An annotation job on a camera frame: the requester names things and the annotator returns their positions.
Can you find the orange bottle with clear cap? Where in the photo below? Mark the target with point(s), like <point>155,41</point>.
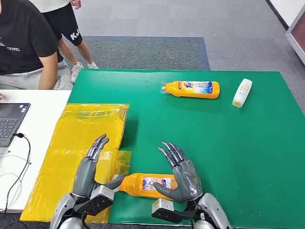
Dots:
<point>133,186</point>
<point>193,90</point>

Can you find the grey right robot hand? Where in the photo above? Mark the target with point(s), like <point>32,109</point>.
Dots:
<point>187,181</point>

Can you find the white framed cabinet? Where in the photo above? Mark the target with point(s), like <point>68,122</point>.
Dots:
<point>297,34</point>

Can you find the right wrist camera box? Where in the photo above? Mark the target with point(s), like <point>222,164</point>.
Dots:
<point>164,210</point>

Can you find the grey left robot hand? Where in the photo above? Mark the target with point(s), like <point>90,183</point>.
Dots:
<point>84,177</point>

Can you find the green table mat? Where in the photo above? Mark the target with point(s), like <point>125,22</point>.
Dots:
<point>238,158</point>

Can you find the seated person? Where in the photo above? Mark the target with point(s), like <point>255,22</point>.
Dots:
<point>23,34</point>

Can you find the white cream bottle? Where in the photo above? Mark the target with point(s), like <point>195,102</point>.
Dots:
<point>242,93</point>

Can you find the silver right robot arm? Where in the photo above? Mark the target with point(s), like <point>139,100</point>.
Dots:
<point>213,208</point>

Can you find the yellow plastic bag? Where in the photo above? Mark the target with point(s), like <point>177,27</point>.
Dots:
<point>68,142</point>

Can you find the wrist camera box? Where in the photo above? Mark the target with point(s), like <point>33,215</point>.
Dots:
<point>164,210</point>
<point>100,199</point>

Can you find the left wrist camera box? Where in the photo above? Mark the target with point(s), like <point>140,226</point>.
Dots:
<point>100,199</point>

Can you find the standing person in shorts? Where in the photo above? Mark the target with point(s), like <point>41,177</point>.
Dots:
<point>64,22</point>

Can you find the grey laptop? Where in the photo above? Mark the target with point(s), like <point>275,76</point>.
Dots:
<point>10,121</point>

